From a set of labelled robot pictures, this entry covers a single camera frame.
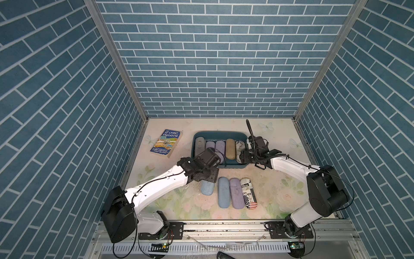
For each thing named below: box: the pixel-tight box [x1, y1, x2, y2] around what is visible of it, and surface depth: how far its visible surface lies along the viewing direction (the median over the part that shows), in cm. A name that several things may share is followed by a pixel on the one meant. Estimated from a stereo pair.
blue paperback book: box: [149, 128, 183, 159], surface depth 107 cm
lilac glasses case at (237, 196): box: [229, 177, 246, 210], surface depth 84 cm
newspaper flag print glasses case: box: [240, 177, 258, 210], surface depth 84 cm
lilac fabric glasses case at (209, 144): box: [205, 141, 216, 150], surface depth 104 cm
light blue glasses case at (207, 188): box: [200, 179, 216, 196], surface depth 77 cm
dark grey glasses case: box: [194, 136, 206, 158], surface depth 101 cm
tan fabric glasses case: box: [225, 138, 236, 160], surface depth 102 cm
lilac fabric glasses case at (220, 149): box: [215, 140, 226, 165], surface depth 103 cm
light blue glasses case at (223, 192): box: [217, 176, 231, 209], surface depth 85 cm
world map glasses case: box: [235, 140, 246, 164], surface depth 104 cm
